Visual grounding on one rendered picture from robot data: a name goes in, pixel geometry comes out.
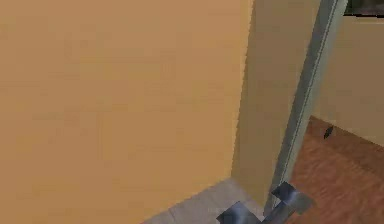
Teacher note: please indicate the grey room door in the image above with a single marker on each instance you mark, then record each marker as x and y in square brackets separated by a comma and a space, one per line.
[310, 90]

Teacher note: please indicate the dark window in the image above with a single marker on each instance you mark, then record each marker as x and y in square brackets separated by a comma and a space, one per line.
[365, 6]

